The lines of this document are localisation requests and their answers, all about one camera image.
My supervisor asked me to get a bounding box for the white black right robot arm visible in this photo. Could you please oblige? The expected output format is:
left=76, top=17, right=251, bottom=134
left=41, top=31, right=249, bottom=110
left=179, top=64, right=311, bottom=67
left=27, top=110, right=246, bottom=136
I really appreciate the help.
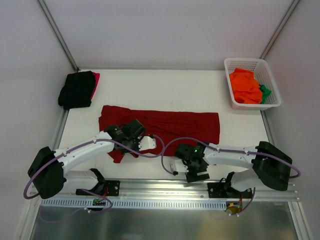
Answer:
left=170, top=141, right=293, bottom=198

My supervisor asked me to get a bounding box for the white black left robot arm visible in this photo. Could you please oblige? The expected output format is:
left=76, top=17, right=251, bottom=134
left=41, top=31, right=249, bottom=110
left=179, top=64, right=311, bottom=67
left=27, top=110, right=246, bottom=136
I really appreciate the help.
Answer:
left=26, top=119, right=156, bottom=199

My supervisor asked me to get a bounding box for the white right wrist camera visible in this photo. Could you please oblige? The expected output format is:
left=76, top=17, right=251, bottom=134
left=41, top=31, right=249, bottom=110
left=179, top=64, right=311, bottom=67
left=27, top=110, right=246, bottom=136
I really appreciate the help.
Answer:
left=170, top=159, right=189, bottom=176

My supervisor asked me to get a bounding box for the aluminium left table rail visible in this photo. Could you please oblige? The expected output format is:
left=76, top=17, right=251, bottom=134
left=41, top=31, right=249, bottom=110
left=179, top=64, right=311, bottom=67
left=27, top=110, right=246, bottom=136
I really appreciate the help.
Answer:
left=50, top=109, right=69, bottom=150

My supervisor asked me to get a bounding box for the folded black t shirt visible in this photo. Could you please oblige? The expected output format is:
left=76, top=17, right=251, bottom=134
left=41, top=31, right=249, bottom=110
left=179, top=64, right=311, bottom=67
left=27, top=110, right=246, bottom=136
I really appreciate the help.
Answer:
left=58, top=71, right=96, bottom=110

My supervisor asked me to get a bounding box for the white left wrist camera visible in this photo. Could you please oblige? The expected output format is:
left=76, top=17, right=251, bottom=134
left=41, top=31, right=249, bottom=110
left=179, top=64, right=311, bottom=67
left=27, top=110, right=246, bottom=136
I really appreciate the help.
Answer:
left=138, top=136, right=157, bottom=151

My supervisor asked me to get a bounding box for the aluminium front mounting rail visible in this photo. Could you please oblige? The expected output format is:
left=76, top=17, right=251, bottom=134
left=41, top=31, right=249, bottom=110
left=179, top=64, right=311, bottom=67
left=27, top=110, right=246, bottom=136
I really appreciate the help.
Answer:
left=29, top=176, right=301, bottom=201

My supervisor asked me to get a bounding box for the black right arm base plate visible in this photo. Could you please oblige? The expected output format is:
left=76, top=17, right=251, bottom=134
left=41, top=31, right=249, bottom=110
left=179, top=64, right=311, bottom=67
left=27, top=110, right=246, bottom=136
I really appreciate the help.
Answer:
left=207, top=182, right=253, bottom=199

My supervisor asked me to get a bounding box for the white plastic basket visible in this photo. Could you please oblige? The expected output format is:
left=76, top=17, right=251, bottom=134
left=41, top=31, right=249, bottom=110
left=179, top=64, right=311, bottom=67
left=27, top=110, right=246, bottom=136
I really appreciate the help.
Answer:
left=224, top=57, right=281, bottom=111

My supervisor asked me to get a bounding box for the folded pink t shirt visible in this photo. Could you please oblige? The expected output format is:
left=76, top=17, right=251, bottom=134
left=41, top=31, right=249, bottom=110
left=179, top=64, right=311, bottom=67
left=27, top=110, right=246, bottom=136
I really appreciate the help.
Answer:
left=90, top=72, right=100, bottom=100

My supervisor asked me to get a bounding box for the green t shirt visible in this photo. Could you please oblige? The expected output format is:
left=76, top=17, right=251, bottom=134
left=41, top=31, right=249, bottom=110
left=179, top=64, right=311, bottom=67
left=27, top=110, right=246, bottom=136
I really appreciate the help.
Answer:
left=259, top=84, right=272, bottom=104

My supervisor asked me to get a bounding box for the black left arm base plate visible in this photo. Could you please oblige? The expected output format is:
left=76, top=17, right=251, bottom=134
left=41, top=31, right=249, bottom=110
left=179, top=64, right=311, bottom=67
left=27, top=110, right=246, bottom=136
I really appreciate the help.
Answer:
left=87, top=180, right=121, bottom=197

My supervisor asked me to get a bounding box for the aluminium right table rail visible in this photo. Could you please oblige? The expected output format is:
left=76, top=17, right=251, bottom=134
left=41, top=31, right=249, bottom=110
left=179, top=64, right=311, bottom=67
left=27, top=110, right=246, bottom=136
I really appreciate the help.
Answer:
left=260, top=110, right=275, bottom=145

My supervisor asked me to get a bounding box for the aluminium corner post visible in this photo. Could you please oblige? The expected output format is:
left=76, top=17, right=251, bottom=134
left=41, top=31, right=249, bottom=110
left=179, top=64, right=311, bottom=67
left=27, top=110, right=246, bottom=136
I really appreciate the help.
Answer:
left=259, top=0, right=302, bottom=60
left=36, top=0, right=79, bottom=72

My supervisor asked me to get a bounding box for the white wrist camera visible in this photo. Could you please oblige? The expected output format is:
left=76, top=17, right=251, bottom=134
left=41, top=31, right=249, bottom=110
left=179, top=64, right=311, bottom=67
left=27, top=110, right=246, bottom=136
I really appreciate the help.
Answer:
left=138, top=136, right=157, bottom=151
left=170, top=159, right=189, bottom=176

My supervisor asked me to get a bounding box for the aluminium left corner post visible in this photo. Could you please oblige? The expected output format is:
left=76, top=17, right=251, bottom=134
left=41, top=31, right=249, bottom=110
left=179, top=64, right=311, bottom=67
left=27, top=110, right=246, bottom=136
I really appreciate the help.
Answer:
left=36, top=0, right=79, bottom=72

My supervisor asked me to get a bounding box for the dark red t shirt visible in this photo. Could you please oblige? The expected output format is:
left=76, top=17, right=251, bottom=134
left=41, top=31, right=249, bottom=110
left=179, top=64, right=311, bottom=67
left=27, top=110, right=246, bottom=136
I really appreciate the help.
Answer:
left=98, top=104, right=221, bottom=164

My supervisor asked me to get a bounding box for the aluminium table rail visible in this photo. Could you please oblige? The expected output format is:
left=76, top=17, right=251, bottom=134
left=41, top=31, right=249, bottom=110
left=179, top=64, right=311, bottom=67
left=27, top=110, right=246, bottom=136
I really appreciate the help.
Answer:
left=260, top=110, right=275, bottom=145
left=50, top=109, right=69, bottom=150

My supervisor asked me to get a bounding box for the white slotted cable duct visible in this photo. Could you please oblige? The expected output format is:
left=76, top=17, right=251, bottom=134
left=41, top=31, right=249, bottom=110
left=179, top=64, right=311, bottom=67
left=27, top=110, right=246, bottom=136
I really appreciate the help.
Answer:
left=40, top=197, right=227, bottom=211

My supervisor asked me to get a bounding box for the aluminium right corner post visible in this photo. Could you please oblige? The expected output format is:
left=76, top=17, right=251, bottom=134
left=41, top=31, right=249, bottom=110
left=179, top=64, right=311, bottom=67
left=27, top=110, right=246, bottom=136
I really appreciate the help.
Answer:
left=259, top=0, right=302, bottom=60

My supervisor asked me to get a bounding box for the orange t shirt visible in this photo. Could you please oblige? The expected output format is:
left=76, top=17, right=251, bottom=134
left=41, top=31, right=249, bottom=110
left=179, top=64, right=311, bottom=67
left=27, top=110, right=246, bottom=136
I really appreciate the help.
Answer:
left=229, top=68, right=262, bottom=104

